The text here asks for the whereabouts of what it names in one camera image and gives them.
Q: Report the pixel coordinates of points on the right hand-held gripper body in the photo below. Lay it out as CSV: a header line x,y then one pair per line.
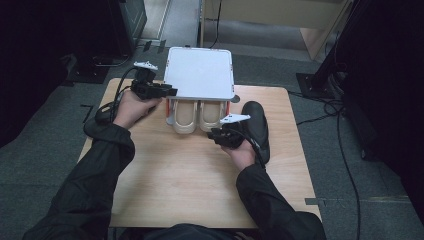
x,y
233,136

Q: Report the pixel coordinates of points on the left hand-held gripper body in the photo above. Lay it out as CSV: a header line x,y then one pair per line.
x,y
146,88

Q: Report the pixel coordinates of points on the white shoe rack orange supports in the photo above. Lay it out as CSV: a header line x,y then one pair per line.
x,y
200,73

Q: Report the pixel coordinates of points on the person's right hand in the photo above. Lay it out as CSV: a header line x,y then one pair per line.
x,y
241,156

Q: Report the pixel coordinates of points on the person's left hand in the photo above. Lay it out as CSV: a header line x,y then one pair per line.
x,y
133,110

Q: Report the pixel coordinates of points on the dark stand base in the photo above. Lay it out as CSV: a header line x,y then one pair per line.
x,y
86,71

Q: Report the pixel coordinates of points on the dark cabinet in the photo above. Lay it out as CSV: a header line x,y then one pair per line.
x,y
131,23

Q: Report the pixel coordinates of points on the person's torso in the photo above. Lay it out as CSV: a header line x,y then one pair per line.
x,y
190,233

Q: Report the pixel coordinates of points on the black stand with base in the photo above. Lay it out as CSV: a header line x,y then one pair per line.
x,y
320,83

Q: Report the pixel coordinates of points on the light wooden cabinet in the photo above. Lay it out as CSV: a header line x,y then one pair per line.
x,y
266,16

